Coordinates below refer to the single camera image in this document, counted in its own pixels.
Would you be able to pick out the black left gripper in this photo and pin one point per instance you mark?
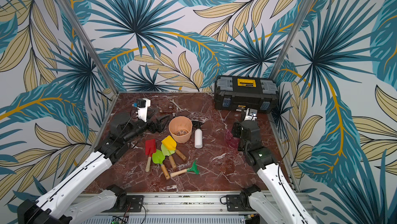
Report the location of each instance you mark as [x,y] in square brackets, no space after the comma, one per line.
[159,127]

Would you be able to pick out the yellow toy shovel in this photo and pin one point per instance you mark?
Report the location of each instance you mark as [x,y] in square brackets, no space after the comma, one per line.
[171,145]

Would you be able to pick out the red toy shovel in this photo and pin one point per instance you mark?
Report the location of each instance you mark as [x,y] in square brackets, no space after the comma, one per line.
[150,149]

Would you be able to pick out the light green toy spade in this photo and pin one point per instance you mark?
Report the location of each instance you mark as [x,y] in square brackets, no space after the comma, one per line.
[169,154]

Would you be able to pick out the bright green toy trowel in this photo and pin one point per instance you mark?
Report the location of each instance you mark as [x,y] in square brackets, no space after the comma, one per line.
[158,157]

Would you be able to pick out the white small spray bottle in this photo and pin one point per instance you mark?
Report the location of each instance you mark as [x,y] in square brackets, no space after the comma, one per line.
[198,134]

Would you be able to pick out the pink transparent spray bottle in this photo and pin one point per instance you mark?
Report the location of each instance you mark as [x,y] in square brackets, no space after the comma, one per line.
[231,141]

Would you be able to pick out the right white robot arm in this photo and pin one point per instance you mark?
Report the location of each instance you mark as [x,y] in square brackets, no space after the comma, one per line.
[290,210]

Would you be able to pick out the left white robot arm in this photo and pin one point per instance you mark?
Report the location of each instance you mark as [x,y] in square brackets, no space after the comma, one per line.
[57,207]

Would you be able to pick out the terracotta plastic flower pot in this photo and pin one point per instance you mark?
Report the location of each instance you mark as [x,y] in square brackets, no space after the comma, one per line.
[180,128]

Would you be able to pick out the silver open-end wrench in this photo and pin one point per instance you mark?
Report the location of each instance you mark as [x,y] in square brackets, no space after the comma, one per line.
[176,105]

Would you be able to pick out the green toy rake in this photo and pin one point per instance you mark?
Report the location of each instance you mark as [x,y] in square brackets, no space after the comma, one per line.
[194,169]

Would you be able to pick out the black toolbox yellow label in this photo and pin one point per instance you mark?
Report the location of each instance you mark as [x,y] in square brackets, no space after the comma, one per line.
[235,93]

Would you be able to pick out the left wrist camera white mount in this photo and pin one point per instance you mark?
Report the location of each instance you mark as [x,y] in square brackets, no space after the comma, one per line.
[142,106]

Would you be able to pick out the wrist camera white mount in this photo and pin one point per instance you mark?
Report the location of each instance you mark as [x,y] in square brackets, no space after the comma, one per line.
[142,106]
[249,114]

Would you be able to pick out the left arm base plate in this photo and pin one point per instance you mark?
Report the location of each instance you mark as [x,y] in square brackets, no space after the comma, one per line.
[129,204]

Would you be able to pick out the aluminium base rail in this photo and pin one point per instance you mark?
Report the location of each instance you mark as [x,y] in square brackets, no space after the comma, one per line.
[180,208]

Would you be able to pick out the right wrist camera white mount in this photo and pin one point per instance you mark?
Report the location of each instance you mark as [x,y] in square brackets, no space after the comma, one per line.
[249,114]

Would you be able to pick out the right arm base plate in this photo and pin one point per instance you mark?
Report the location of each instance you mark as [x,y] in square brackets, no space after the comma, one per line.
[238,203]

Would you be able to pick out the aluminium left corner post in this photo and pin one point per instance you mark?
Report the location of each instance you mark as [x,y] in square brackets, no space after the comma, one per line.
[80,32]

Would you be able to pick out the aluminium corner post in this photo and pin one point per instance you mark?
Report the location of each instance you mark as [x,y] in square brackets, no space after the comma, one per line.
[80,32]
[291,35]

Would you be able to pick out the aluminium right corner post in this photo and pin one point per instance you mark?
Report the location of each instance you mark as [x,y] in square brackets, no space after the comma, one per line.
[291,35]

